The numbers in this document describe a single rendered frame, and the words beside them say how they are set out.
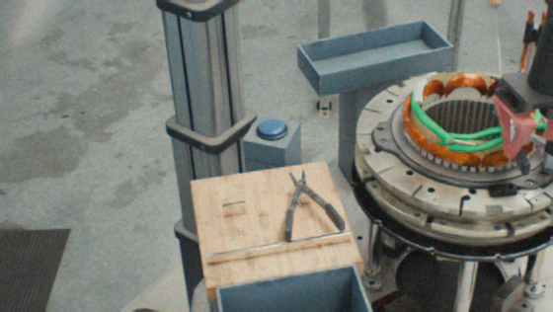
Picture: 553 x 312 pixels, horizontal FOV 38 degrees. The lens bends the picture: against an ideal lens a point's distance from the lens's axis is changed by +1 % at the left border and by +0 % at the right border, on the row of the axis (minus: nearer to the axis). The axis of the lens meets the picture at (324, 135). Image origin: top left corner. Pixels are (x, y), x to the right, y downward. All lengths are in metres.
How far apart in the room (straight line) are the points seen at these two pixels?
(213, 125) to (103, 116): 1.78
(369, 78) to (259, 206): 0.39
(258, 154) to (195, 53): 0.22
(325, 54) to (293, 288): 0.56
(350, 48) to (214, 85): 0.25
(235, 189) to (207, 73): 0.31
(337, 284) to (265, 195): 0.17
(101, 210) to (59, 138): 0.46
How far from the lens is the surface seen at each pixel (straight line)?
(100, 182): 2.83
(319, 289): 0.98
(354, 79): 1.32
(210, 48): 1.31
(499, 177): 1.05
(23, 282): 2.54
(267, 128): 1.21
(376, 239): 1.24
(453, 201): 1.01
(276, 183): 1.08
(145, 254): 2.53
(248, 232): 1.01
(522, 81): 0.94
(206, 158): 1.43
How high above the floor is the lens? 1.76
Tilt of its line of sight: 37 degrees down
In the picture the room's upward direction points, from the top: straight up
